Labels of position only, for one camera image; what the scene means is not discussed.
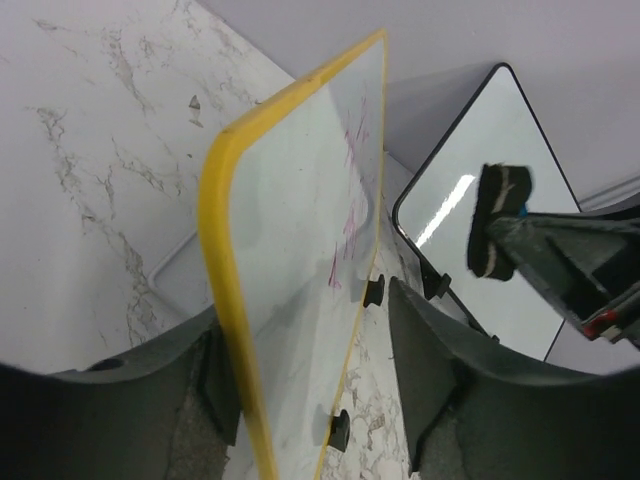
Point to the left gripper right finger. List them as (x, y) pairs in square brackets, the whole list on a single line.
[(514, 417)]

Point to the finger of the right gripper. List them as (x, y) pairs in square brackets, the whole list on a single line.
[(585, 266)]

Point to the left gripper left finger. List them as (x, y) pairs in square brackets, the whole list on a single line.
[(167, 409)]

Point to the blue black whiteboard eraser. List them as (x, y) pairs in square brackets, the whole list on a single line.
[(497, 222)]

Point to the yellow framed small whiteboard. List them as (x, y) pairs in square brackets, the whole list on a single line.
[(288, 220)]

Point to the black framed large whiteboard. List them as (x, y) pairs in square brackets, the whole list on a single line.
[(494, 161)]

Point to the grey wire whiteboard stand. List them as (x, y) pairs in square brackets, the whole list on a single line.
[(180, 281)]

